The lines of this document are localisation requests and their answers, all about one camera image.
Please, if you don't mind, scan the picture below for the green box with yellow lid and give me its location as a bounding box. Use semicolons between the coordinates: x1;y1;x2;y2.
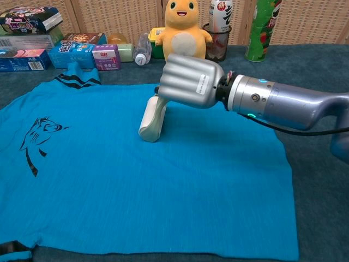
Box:
147;26;167;59

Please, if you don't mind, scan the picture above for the orange plush dinosaur toy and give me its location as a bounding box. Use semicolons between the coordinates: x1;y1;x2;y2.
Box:
155;0;214;59

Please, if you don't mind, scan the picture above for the pale green box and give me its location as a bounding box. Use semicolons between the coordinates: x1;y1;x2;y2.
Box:
117;43;135;63

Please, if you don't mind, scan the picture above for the pale green lint roller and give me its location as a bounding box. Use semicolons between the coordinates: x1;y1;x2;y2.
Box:
138;94;168;143

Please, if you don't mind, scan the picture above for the brown cookie box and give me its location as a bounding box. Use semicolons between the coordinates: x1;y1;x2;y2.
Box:
63;32;108;46

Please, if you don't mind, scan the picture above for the clear plastic water bottle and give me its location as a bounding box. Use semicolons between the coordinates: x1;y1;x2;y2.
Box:
133;33;153;67

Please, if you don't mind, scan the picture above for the green chips can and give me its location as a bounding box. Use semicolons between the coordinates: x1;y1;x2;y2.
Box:
244;0;283;63

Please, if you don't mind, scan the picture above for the blue t-shirt with black print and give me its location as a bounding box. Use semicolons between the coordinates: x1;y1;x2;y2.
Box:
0;62;300;262

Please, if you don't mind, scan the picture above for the white red drink can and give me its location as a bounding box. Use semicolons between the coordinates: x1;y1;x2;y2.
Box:
208;0;234;32

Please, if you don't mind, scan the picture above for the black mesh pen holder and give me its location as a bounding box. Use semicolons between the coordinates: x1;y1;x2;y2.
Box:
202;22;233;63

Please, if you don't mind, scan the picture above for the purple box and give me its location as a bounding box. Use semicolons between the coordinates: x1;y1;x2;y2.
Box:
92;44;122;72

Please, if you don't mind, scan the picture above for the woven folding screen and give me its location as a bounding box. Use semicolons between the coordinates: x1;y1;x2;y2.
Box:
0;0;349;46

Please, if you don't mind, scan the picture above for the green snack box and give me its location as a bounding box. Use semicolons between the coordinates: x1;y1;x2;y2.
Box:
0;27;65;53

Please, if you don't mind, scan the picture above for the orange jelly cup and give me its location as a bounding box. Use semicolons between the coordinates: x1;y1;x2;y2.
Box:
107;32;128;45

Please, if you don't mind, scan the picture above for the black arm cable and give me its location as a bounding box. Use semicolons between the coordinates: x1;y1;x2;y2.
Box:
239;112;349;136

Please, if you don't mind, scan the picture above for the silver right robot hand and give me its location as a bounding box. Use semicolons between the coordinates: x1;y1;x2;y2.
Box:
154;53;227;110

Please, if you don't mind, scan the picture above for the black snack package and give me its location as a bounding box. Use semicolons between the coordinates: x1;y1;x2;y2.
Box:
0;6;64;36

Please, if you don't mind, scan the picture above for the blue and pink cookie box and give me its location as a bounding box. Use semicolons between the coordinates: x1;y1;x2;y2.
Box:
0;48;53;73

